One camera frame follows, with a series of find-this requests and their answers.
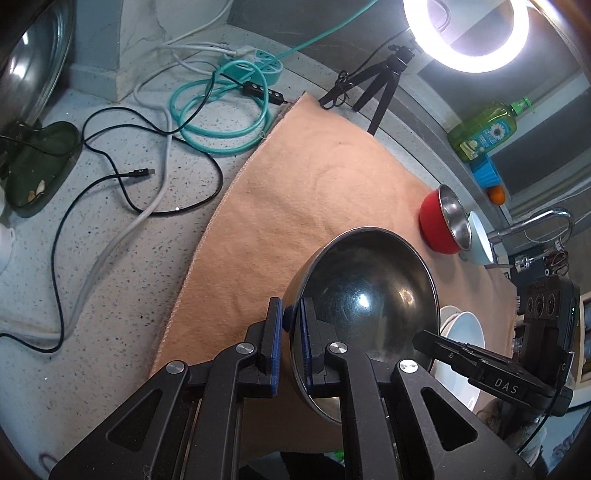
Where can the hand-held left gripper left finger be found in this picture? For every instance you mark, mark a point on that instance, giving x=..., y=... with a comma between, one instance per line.
x=275, y=360

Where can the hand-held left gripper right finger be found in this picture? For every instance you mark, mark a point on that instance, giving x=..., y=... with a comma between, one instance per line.
x=305, y=341

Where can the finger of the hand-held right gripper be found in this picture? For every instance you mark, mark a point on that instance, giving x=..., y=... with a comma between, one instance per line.
x=450, y=353

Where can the white plate with pink blossoms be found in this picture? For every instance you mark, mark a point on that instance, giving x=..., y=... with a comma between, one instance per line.
x=466, y=332

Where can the plain stainless steel bowl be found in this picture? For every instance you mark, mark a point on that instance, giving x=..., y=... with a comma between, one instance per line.
x=369, y=286

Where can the scissors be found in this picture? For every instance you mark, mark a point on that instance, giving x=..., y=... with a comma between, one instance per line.
x=558, y=261

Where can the white ceramic bowl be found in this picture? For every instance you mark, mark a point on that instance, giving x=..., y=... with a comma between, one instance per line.
x=480, y=244

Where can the chrome faucet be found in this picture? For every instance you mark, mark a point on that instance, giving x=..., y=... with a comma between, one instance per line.
x=531, y=221

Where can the red steel-lined bowl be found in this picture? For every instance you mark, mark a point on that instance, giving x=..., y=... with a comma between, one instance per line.
x=434, y=221

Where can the orange fruit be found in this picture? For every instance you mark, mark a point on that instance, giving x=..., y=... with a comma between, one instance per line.
x=497, y=196

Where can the peach towel mat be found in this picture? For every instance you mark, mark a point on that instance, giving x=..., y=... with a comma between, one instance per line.
x=300, y=184

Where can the blue fluted cup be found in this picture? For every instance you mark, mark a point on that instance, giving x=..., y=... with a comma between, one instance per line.
x=487, y=173

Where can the green dish soap bottle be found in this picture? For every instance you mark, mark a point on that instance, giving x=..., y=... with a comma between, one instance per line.
x=485, y=129

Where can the black inline controller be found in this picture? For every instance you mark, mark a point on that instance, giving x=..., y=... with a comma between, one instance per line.
x=261, y=90

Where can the black tripod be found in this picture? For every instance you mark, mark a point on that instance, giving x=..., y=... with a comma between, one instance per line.
x=385, y=97

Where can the teal round power strip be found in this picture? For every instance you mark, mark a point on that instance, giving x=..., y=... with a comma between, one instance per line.
x=263, y=62

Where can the green leaf-shaped dish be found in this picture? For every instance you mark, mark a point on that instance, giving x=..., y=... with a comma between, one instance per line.
x=46, y=161

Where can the glass pot lid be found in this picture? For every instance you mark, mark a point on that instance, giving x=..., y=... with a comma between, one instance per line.
x=27, y=69

